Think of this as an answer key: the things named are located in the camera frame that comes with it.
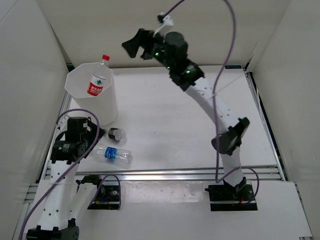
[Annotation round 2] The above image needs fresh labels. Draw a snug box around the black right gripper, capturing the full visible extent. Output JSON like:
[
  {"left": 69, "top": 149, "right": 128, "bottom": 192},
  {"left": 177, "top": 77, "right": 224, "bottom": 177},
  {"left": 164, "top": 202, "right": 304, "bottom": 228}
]
[{"left": 122, "top": 29, "right": 175, "bottom": 72}]

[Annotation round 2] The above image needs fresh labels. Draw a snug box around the black label plastic bottle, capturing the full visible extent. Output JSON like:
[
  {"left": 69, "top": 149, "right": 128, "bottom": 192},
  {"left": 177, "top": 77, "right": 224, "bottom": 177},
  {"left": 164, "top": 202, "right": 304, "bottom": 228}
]
[{"left": 107, "top": 127, "right": 127, "bottom": 142}]

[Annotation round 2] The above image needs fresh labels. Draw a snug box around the blue label plastic bottle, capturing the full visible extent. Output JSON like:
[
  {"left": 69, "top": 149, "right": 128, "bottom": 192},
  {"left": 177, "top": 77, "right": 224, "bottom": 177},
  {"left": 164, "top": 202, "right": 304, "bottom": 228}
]
[{"left": 89, "top": 146, "right": 133, "bottom": 169}]

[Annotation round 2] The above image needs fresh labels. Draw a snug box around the red label plastic bottle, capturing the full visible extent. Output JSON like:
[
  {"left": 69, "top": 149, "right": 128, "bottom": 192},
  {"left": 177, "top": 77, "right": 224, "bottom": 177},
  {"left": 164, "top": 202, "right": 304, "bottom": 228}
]
[{"left": 87, "top": 54, "right": 110, "bottom": 97}]

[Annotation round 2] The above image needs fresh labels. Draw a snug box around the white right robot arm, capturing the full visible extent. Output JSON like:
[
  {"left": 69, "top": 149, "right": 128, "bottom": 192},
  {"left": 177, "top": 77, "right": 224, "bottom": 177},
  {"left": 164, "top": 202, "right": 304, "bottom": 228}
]
[{"left": 122, "top": 28, "right": 250, "bottom": 200}]

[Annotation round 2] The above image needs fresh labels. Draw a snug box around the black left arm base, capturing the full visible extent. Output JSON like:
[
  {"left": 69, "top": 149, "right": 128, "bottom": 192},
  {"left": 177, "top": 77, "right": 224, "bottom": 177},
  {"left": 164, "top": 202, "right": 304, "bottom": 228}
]
[{"left": 87, "top": 184, "right": 121, "bottom": 211}]

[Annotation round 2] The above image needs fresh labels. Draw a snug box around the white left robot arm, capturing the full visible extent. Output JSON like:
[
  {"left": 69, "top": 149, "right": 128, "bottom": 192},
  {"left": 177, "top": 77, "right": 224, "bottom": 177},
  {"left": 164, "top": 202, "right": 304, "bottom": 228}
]
[{"left": 26, "top": 117, "right": 105, "bottom": 240}]

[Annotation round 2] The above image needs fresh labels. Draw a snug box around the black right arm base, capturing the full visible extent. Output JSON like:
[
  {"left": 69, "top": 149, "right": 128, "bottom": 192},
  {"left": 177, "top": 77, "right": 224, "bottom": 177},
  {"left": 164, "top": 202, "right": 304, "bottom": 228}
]
[{"left": 205, "top": 184, "right": 258, "bottom": 212}]

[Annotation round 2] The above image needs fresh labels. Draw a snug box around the white octagonal plastic bin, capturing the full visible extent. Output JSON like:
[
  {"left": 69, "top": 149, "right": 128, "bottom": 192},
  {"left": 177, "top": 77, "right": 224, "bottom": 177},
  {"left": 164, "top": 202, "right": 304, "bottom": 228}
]
[{"left": 64, "top": 62, "right": 118, "bottom": 126}]

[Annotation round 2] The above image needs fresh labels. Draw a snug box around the aluminium left side rail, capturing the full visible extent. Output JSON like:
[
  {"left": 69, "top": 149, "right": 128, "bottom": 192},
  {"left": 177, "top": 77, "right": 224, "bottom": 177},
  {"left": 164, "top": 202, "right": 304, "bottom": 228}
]
[{"left": 37, "top": 63, "right": 76, "bottom": 181}]

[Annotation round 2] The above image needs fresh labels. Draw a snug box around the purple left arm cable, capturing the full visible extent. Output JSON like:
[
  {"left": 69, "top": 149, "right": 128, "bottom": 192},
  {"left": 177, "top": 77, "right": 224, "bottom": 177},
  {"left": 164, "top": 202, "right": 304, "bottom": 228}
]
[{"left": 18, "top": 108, "right": 122, "bottom": 240}]

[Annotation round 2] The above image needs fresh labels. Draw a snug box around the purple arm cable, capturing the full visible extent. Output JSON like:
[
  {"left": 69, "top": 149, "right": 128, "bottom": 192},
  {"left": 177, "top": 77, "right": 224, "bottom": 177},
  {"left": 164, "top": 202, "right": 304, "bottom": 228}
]
[
  {"left": 18, "top": 108, "right": 122, "bottom": 240},
  {"left": 156, "top": 0, "right": 260, "bottom": 206}
]

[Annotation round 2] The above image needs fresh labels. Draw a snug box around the aluminium front frame rail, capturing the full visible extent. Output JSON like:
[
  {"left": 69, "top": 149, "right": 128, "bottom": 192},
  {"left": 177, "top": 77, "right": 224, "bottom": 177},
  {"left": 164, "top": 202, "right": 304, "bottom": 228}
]
[{"left": 24, "top": 164, "right": 286, "bottom": 201}]

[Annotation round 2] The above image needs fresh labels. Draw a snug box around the aluminium right side rail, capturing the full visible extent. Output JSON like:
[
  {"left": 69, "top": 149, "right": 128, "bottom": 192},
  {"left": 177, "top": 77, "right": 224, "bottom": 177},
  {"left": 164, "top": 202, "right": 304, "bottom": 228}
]
[{"left": 244, "top": 70, "right": 288, "bottom": 181}]

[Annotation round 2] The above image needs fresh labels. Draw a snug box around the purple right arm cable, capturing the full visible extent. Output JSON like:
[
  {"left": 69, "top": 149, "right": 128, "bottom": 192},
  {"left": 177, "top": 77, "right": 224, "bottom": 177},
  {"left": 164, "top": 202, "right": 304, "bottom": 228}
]
[{"left": 156, "top": 0, "right": 260, "bottom": 206}]

